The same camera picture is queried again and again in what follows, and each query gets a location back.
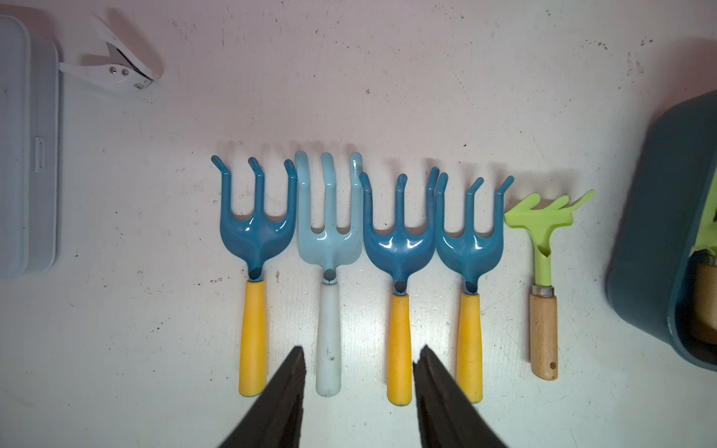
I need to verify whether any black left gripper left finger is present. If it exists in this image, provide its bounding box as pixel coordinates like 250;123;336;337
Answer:
220;345;306;448

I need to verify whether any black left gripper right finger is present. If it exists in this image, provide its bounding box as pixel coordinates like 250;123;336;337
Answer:
414;346;505;447

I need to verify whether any light blue rake pale handle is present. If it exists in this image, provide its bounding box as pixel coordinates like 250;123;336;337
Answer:
295;150;363;398

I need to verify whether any lime green hand tool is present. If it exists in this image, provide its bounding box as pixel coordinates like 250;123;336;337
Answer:
504;190;595;381

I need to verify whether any teal storage box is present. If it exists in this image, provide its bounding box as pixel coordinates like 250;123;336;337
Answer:
606;91;716;371

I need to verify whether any white plastic clip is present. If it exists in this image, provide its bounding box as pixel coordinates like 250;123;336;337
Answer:
59;12;164;93

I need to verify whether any grey flat case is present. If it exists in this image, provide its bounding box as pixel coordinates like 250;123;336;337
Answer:
1;15;60;279

